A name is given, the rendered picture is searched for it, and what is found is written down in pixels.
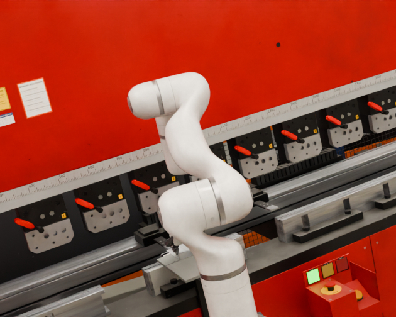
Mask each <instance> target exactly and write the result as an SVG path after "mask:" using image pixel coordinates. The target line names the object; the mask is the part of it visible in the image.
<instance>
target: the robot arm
mask: <svg viewBox="0 0 396 317"><path fill-rule="evenodd" d="M127 100H128V106H129V109H130V111H131V112H132V113H133V115H134V116H136V117H137V118H140V119H144V120H147V119H151V118H155V120H156V124H157V128H158V134H159V137H160V141H161V144H162V149H163V154H164V157H165V162H166V165H167V169H168V171H169V172H170V173H171V174H173V175H184V174H190V175H193V176H195V177H198V178H201V179H202V180H199V181H195V182H191V183H188V184H184V185H181V186H177V187H174V188H171V189H169V190H167V191H166V192H164V193H163V194H162V195H161V197H160V199H159V200H158V204H157V215H158V219H159V221H160V223H161V225H162V227H163V228H164V229H165V230H166V231H167V232H168V233H169V234H170V235H169V236H170V238H169V239H168V240H167V241H166V242H165V245H166V247H170V248H172V251H173V253H175V254H176V255H178V254H179V245H181V244H184V245H185V246H186V247H187V248H188V249H189V250H190V251H191V252H192V254H193V256H194V258H195V261H196V263H197V267H198V270H199V275H200V278H201V282H202V288H203V290H204V295H205V299H206V303H207V308H208V312H209V316H210V317H266V316H263V315H260V314H257V312H256V306H255V301H254V297H253V292H252V289H251V284H250V278H249V275H248V269H247V266H246V261H245V256H244V253H243V249H242V247H241V245H240V244H239V242H237V241H236V240H233V239H230V238H222V237H216V236H210V235H207V234H205V233H204V232H205V230H206V229H210V228H214V227H217V226H221V225H225V224H228V223H232V222H235V221H238V220H240V219H242V218H244V217H245V216H247V215H248V214H249V213H250V211H251V209H252V207H253V202H254V200H253V193H252V191H251V189H250V185H249V184H248V183H247V182H246V180H245V179H244V178H243V176H242V175H241V174H240V173H239V172H237V171H236V170H234V169H233V168H232V167H231V166H230V165H228V164H227V163H226V162H224V161H222V160H221V159H220V158H218V157H217V156H215V155H214V154H213V153H212V151H211V149H210V148H209V146H208V144H207V142H206V139H205V137H204V134H203V132H202V129H201V126H200V123H199V121H200V119H201V117H202V115H203V114H204V112H205V111H206V109H207V106H208V104H209V100H210V89H209V84H208V83H207V81H206V79H205V78H204V77H203V76H201V75H200V74H198V73H195V72H187V73H183V74H177V75H173V76H170V77H164V78H161V79H157V80H154V81H149V82H144V83H141V84H138V85H136V86H134V87H133V88H132V89H131V90H130V92H129V93H128V97H127Z"/></svg>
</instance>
